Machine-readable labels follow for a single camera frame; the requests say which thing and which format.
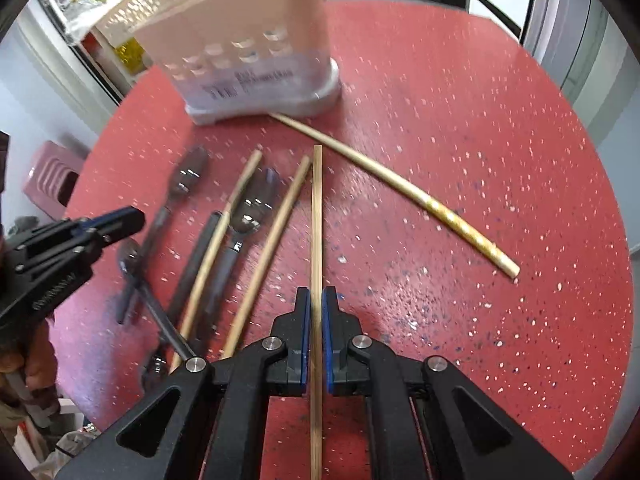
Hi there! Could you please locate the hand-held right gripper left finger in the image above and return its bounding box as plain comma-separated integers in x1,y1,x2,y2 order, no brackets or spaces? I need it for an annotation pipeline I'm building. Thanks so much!
55,287,312,480

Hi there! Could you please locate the pink plastic stool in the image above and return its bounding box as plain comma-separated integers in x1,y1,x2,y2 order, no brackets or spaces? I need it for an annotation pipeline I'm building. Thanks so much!
22,141,86,208

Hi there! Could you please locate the plain wooden chopstick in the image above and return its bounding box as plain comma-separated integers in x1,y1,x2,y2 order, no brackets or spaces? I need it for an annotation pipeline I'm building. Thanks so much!
169,149,264,375
221,156,312,359
310,145,324,480

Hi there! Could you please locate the beige cutlery holder basket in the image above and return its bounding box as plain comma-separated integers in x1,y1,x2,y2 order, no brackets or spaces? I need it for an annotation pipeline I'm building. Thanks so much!
92,0,343,126

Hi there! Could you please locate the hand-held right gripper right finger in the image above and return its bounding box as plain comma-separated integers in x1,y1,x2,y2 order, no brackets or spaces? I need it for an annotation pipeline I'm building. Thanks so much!
322,286,574,480

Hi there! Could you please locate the wooden chopstick with patterned end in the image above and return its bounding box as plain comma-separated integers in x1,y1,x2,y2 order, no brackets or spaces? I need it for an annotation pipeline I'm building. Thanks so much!
270,112,521,279

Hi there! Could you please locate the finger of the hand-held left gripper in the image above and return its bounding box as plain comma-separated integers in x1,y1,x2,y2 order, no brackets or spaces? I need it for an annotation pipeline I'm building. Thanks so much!
10,232,109,274
66,206,147,247

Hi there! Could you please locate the yellow bottle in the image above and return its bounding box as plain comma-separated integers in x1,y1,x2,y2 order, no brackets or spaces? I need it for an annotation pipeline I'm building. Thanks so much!
112,35,151,78

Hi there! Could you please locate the person's left hand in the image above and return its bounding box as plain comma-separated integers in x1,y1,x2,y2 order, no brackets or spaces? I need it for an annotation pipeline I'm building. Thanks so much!
0,320,59,406

